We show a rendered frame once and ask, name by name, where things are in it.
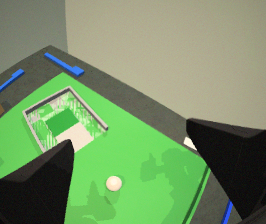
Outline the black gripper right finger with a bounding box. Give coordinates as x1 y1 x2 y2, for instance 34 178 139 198
186 117 266 220

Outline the white golf ball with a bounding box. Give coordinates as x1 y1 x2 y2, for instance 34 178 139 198
106 176 122 192

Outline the white flat bar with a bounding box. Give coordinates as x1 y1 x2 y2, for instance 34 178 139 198
184 137 197 151

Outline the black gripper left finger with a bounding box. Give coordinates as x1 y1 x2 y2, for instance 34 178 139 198
0 139 74 224

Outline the green putting mat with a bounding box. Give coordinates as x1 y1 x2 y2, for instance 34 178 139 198
0 72 207 224

